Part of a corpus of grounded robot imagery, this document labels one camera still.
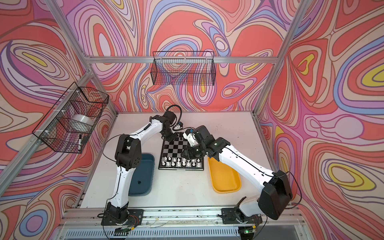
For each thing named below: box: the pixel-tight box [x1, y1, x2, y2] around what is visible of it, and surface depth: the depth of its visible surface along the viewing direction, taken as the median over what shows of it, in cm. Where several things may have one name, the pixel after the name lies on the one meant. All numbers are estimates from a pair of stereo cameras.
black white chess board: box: [158, 132, 204, 171], surface depth 93 cm
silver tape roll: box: [71, 114, 95, 126], surface depth 75 cm
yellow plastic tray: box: [208, 157, 242, 194], surface depth 88 cm
